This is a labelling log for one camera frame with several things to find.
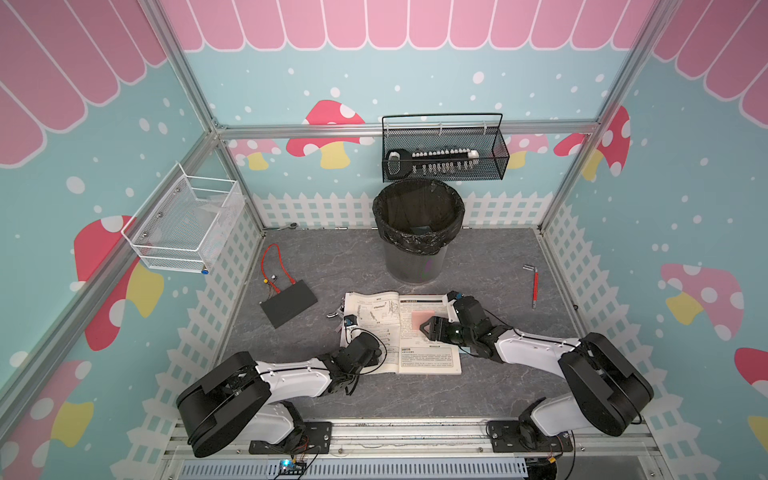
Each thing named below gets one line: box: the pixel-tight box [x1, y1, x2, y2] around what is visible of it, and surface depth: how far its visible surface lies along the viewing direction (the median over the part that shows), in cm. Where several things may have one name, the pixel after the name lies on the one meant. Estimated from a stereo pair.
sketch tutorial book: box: [342, 292, 462, 375], surface depth 93 cm
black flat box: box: [260, 279, 318, 329], surface depth 102 cm
